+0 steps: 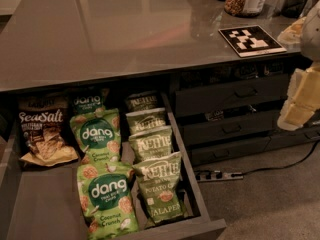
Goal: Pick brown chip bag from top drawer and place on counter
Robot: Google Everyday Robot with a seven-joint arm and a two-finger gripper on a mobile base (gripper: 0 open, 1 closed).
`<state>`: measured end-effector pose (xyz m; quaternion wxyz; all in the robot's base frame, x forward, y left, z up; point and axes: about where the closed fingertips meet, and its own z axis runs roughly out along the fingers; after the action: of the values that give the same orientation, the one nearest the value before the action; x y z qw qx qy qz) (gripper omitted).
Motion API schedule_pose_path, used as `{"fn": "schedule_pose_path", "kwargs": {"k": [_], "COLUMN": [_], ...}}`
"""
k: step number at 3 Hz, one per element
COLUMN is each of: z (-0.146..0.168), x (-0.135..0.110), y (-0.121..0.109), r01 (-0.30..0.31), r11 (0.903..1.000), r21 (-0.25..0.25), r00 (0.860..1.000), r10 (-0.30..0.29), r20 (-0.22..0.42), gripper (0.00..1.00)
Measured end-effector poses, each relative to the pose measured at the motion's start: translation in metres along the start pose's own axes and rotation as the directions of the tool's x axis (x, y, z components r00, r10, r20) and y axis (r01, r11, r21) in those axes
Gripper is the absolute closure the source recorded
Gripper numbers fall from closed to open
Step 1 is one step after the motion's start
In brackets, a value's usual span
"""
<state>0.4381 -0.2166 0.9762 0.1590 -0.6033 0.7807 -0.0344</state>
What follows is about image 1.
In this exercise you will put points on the open grey top drawer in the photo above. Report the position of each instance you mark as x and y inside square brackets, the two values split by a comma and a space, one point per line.
[43, 204]

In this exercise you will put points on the grey power strip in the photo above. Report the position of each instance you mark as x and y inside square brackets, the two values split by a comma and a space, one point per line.
[216, 176]

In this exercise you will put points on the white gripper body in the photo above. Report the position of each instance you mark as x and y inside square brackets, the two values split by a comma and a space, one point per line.
[312, 34]

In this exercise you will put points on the green dang bag front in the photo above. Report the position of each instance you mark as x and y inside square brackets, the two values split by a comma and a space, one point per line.
[105, 196]

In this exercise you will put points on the green kettle bag back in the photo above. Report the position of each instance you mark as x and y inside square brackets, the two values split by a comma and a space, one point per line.
[142, 101]

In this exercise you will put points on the green dang bag middle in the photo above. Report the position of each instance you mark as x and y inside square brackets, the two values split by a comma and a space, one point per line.
[98, 135]

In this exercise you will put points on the grey lower side drawer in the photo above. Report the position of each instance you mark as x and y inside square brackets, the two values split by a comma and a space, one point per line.
[231, 150]

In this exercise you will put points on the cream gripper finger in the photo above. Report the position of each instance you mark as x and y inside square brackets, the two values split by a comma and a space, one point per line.
[292, 117]
[304, 88]

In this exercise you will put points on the brown sea salt chip bag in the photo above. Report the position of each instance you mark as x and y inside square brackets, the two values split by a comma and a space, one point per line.
[43, 122]

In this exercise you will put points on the black white fiducial marker tile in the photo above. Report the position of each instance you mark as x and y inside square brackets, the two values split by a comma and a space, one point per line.
[249, 41]

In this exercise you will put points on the grey middle side drawer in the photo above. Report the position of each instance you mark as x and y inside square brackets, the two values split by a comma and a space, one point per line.
[199, 133]

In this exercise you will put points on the grey upper side drawer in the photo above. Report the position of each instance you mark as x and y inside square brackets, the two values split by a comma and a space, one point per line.
[230, 95]

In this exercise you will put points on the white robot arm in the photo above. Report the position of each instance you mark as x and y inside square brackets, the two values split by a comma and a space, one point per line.
[310, 39]

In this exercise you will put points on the grey right lower drawer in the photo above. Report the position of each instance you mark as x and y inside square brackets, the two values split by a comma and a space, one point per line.
[293, 138]

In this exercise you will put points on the green kettle jalapeno bag front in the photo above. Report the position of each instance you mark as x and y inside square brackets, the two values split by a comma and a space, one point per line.
[157, 181]

